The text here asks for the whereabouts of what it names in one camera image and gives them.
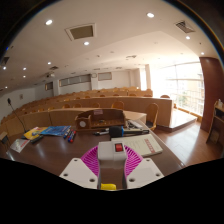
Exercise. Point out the white book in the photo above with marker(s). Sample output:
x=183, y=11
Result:
x=146, y=145

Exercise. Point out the square ceiling air vent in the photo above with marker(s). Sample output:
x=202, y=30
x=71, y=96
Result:
x=81, y=32

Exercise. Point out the rows of wooden seats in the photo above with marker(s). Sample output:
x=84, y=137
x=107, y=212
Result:
x=100, y=95

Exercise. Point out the black gooseneck microphone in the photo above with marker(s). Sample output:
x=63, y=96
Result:
x=18, y=115

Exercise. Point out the blue marker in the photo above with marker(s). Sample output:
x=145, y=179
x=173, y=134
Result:
x=66, y=133

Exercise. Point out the ceiling lights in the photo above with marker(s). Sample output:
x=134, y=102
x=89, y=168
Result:
x=150, y=15

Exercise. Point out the wooden chair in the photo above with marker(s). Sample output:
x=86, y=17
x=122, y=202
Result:
x=152, y=113

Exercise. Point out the black remote control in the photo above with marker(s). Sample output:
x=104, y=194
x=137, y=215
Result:
x=36, y=138

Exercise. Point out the black handheld microphone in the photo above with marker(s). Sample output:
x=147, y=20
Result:
x=116, y=131

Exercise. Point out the slatted ceiling air vent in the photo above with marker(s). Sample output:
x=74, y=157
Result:
x=184, y=26

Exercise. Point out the red marker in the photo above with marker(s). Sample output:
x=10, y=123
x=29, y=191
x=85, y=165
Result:
x=72, y=136

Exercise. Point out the wooden desk organizer with clock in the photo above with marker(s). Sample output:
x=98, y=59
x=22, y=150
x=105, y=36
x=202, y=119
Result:
x=100, y=118

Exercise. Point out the white and red leaflet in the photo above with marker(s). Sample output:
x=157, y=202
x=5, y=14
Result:
x=19, y=145

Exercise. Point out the wooden shelf unit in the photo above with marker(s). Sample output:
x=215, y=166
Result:
x=216, y=126

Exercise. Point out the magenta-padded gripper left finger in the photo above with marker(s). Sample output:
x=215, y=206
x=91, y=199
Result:
x=80, y=171

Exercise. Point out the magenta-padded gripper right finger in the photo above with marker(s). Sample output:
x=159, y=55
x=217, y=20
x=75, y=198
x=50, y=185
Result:
x=141, y=171

